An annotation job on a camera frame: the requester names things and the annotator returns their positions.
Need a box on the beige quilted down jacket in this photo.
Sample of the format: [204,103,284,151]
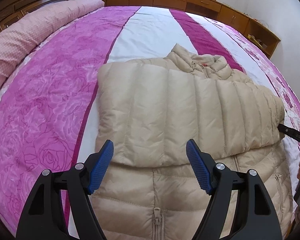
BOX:
[91,45,292,239]

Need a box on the magenta white floral bedspread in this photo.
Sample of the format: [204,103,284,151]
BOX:
[0,7,300,233]

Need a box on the pink checked rolled duvet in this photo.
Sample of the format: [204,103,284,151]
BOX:
[0,0,104,89]

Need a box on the brown wooden cabinet row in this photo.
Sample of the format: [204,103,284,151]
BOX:
[103,0,280,58]

